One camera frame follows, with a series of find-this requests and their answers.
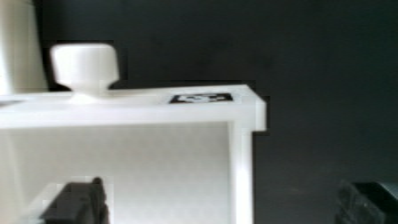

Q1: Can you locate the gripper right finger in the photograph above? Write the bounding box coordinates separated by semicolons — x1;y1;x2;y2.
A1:
336;182;398;224

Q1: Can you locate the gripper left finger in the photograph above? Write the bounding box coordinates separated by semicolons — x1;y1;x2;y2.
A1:
25;177;110;224

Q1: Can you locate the white front fence rail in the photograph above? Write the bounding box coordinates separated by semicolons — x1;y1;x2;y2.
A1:
0;0;48;95

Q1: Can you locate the white drawer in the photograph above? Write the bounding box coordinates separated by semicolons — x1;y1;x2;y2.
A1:
0;44;266;224

